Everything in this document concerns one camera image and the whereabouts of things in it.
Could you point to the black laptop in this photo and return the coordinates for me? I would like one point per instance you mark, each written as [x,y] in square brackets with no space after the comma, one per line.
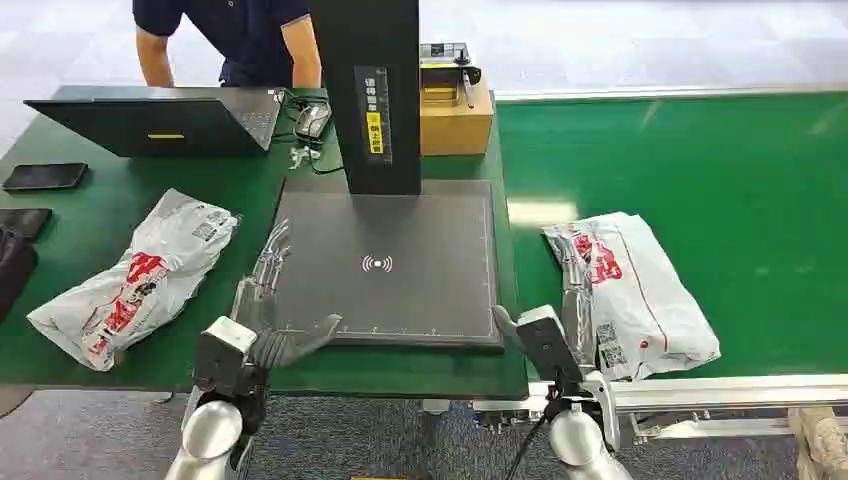
[152,126]

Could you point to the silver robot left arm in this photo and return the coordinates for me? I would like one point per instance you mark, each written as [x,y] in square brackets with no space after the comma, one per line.
[210,434]

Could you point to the dark grey scanner platform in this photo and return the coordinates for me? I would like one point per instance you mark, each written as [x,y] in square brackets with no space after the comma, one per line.
[411,285]

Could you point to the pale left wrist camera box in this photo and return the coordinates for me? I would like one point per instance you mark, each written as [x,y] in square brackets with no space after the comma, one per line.
[222,354]

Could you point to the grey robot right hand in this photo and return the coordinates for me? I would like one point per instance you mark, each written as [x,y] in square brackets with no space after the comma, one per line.
[578,298]

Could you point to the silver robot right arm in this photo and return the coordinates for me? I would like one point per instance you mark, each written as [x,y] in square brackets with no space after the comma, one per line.
[583,442]

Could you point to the aluminium conveyor frame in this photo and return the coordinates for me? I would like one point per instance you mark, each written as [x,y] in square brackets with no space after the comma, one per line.
[715,394]

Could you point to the person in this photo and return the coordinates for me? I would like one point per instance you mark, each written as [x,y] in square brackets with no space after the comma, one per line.
[232,33]

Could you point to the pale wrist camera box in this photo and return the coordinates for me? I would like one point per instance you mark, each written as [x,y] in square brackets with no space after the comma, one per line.
[548,348]
[222,354]

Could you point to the brown cardboard box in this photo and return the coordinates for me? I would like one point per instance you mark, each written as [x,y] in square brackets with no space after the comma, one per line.
[457,126]

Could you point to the black bag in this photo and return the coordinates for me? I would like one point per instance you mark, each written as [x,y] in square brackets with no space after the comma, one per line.
[12,268]

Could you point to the silver key bunch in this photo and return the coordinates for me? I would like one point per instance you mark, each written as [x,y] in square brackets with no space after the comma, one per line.
[303,156]

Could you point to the white parcel bag, red line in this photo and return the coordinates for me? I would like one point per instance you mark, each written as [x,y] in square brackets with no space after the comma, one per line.
[646,298]

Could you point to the black and yellow label printer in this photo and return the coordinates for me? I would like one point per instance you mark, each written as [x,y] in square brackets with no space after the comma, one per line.
[445,63]

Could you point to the green topped table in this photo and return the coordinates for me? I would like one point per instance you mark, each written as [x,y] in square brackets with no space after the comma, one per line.
[86,218]

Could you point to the white parcel bag, crumpled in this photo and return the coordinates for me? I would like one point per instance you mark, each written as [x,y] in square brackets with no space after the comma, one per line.
[142,275]

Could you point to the green conveyor belt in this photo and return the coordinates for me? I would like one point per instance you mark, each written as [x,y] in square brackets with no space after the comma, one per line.
[729,218]

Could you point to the black smartphone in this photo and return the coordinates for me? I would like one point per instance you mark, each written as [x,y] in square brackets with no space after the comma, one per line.
[45,176]

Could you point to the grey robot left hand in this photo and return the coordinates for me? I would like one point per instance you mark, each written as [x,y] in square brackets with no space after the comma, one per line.
[260,312]

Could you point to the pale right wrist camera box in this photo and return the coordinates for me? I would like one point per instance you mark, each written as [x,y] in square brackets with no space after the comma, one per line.
[548,348]

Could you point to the black scanner column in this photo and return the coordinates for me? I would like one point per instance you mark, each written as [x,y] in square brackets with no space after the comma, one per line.
[371,40]

